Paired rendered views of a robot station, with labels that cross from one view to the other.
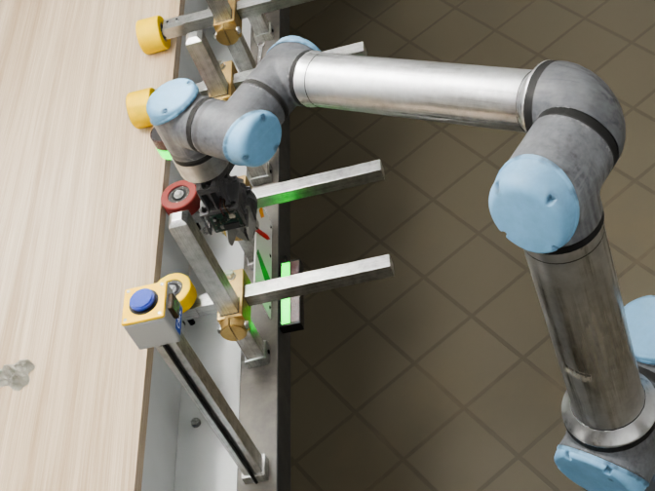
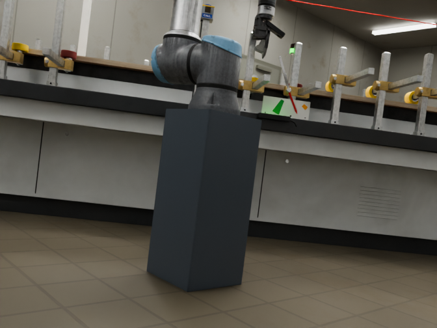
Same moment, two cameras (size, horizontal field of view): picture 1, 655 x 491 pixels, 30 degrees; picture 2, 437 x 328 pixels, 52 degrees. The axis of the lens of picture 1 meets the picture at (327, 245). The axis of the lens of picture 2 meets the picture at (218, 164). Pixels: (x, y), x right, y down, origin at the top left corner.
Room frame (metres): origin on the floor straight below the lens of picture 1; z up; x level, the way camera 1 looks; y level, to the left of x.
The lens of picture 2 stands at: (0.53, -1.93, 0.45)
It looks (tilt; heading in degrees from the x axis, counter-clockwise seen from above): 1 degrees down; 67
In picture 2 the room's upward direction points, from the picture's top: 7 degrees clockwise
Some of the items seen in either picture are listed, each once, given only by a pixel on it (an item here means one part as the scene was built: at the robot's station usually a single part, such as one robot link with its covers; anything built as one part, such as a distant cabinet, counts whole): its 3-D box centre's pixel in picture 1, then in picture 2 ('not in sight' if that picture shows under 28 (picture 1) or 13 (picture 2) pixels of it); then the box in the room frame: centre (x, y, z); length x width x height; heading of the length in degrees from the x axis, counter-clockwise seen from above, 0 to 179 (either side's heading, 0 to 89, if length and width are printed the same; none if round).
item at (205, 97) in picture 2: not in sight; (215, 100); (1.13, -0.44, 0.65); 0.19 x 0.19 x 0.10
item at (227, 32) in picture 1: (228, 18); (385, 86); (2.31, -0.01, 0.94); 0.13 x 0.06 x 0.05; 163
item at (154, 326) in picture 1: (153, 317); (207, 14); (1.32, 0.29, 1.18); 0.07 x 0.07 x 0.08; 73
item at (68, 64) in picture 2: not in sight; (58, 64); (0.64, 0.50, 0.82); 0.13 x 0.06 x 0.05; 163
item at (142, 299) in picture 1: (142, 301); not in sight; (1.32, 0.29, 1.22); 0.04 x 0.04 x 0.02
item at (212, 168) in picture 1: (203, 156); (265, 12); (1.58, 0.13, 1.21); 0.10 x 0.09 x 0.05; 73
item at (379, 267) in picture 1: (281, 288); (257, 84); (1.58, 0.11, 0.84); 0.43 x 0.03 x 0.04; 73
